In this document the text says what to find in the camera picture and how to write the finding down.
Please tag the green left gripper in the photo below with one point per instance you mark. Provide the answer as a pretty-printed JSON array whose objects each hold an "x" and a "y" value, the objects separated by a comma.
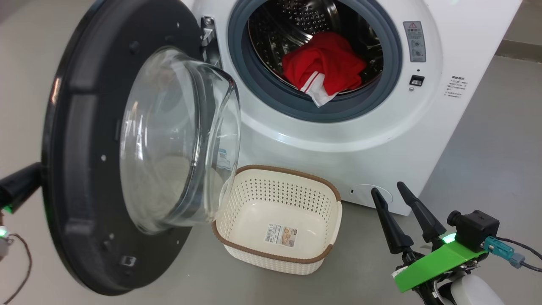
[{"x": 4, "y": 220}]

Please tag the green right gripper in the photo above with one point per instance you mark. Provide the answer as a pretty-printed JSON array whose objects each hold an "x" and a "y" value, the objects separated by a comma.
[{"x": 440, "y": 264}]

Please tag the grey washing machine door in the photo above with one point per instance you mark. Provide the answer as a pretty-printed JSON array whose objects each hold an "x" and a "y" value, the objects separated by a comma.
[{"x": 84, "y": 169}]

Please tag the red garment with white trim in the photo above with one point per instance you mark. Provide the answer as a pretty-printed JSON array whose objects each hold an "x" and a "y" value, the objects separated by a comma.
[{"x": 309, "y": 72}]

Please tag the white front-load washing machine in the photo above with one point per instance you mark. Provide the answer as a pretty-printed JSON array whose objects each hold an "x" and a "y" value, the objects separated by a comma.
[{"x": 338, "y": 140}]

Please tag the basket product label sticker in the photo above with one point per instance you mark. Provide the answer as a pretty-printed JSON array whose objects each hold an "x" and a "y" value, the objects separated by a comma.
[{"x": 281, "y": 234}]

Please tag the cream laundry basket brown rim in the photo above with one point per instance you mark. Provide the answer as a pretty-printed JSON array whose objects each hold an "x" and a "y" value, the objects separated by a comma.
[{"x": 279, "y": 207}]

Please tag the grey warning label sticker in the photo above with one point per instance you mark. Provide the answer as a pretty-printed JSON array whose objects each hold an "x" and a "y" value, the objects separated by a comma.
[{"x": 414, "y": 41}]

